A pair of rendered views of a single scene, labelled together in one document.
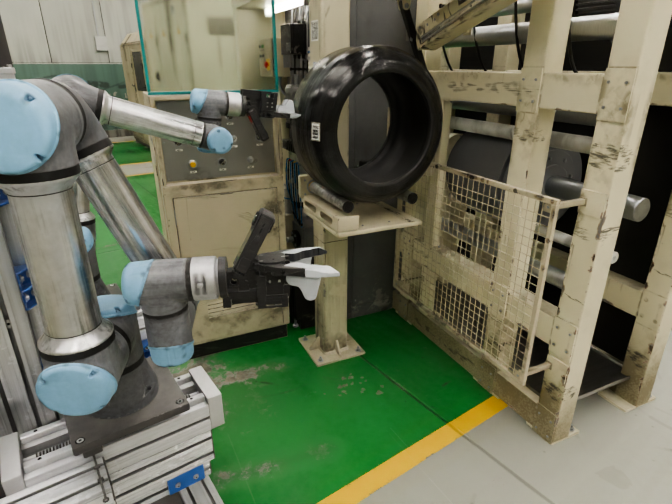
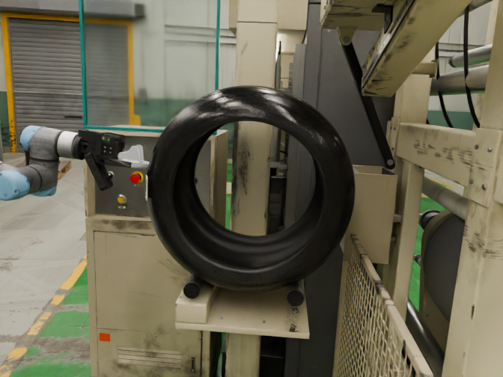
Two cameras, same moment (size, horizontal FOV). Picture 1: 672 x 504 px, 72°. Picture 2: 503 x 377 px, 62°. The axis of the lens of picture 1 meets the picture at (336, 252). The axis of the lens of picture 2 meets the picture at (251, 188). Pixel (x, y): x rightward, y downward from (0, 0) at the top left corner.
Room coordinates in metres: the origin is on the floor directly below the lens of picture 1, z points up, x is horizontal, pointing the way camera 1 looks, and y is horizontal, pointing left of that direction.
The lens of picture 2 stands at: (0.77, -0.68, 1.41)
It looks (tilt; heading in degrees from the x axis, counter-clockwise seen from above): 12 degrees down; 29
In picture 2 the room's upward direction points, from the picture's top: 3 degrees clockwise
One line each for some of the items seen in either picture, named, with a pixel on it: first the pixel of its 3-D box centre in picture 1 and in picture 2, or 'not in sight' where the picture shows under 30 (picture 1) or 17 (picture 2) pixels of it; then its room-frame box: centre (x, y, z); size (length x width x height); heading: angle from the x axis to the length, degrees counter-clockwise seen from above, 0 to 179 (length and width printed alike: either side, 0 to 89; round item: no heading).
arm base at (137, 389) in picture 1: (117, 375); not in sight; (0.81, 0.47, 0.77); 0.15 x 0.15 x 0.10
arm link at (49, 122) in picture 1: (59, 260); not in sight; (0.68, 0.44, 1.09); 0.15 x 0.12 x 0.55; 10
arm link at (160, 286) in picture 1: (160, 283); not in sight; (0.70, 0.30, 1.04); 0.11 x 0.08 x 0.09; 99
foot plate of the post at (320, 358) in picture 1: (331, 343); not in sight; (2.07, 0.03, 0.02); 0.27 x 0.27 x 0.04; 25
